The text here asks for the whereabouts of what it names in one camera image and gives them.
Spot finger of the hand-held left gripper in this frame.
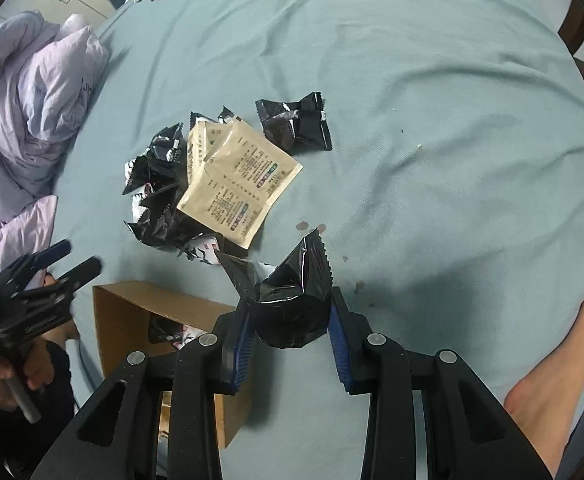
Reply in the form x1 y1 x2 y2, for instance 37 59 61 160
46 256 104 294
23 239 73 272

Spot person's right foot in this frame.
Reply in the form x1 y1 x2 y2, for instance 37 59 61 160
503 257 584 480

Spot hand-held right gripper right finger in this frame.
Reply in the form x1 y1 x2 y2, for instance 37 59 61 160
328 287 555 480

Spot teal bed sheet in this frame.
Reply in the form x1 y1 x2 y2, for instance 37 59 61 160
52 0 584 480

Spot pile of black snack packets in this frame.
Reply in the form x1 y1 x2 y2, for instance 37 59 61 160
121 105 253 266

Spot lilac duvet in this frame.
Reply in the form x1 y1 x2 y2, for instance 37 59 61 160
0 10 112 272

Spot person's left forearm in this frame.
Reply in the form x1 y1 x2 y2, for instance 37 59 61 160
0 342 79 480

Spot person's left hand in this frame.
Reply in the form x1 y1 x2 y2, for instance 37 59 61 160
0 341 56 409

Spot glossy black snack packet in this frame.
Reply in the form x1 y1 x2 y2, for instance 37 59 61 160
214 229 333 350

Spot black barcode snack packet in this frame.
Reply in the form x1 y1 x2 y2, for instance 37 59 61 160
255 91 333 152

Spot black white snack packet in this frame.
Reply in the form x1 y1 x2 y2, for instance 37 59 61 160
148 314 213 352

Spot brown cardboard box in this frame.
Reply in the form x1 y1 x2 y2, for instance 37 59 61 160
93 281 253 453

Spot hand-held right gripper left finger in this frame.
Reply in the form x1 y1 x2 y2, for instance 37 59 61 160
29 304 253 480

